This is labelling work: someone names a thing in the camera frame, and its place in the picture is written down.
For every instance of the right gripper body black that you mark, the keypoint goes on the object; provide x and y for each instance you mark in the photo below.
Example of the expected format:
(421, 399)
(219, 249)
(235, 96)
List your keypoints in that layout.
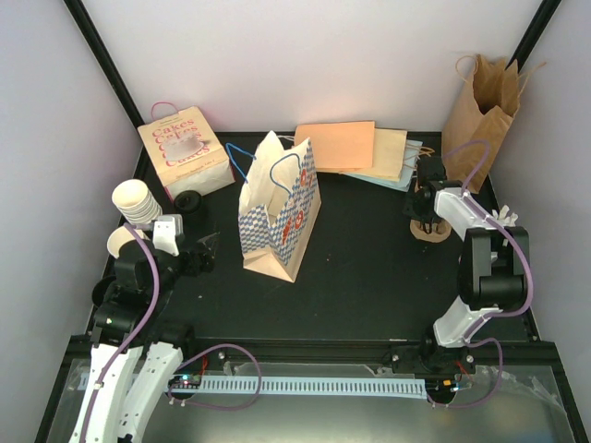
(418, 211)

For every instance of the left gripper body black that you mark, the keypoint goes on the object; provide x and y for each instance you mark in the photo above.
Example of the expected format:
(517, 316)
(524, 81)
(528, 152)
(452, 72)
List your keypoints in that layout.
(193, 267)

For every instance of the grey pulp cup carrier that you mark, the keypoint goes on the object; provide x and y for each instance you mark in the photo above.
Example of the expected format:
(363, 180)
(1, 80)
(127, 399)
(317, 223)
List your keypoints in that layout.
(422, 207)

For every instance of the blue checkered paper bag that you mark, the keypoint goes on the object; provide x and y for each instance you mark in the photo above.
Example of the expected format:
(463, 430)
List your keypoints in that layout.
(278, 205)

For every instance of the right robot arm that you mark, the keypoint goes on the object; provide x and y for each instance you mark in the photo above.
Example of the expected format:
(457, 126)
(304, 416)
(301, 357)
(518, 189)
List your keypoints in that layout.
(493, 280)

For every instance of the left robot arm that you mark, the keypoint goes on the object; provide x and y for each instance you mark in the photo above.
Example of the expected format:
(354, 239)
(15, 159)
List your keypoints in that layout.
(135, 351)

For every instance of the black coffee cup lids stack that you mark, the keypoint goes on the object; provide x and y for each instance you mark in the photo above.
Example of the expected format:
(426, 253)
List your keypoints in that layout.
(188, 202)

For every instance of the light blue flat paper bag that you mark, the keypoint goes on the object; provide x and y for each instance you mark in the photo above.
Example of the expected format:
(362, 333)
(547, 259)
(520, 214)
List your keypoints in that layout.
(412, 151)

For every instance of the tan flat paper bag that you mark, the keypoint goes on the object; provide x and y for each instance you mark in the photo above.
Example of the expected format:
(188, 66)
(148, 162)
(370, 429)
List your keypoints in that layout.
(388, 155)

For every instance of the near paper cup stack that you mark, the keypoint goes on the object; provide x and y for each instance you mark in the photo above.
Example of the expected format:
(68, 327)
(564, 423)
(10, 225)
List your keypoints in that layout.
(117, 239)

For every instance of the paper cup stack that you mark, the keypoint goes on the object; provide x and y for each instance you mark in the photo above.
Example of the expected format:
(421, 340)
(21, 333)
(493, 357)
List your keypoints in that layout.
(117, 239)
(136, 202)

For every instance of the standing brown paper bag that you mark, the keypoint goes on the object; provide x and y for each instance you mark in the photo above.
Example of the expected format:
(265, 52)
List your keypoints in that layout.
(481, 118)

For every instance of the Cakes printed paper bag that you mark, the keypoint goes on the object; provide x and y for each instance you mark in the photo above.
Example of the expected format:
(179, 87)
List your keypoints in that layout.
(186, 154)

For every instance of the orange flat paper bag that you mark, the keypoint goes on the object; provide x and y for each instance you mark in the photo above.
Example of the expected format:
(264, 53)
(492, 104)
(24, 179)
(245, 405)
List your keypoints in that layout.
(339, 147)

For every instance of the far paper cup stack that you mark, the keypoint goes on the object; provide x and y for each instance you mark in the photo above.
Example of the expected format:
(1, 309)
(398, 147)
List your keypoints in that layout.
(136, 202)

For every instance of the light blue cable duct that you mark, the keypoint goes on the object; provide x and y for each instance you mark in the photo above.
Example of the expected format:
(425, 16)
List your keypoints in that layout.
(303, 386)

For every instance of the right black frame post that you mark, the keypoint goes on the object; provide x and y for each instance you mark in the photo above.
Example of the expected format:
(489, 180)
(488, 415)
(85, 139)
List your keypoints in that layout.
(534, 31)

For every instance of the black frame post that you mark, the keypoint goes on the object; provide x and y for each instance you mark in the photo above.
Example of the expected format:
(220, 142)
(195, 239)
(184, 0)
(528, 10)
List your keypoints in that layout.
(534, 31)
(95, 42)

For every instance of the left black frame post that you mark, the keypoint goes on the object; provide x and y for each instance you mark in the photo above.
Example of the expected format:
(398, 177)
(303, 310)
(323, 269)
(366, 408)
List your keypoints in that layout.
(95, 42)

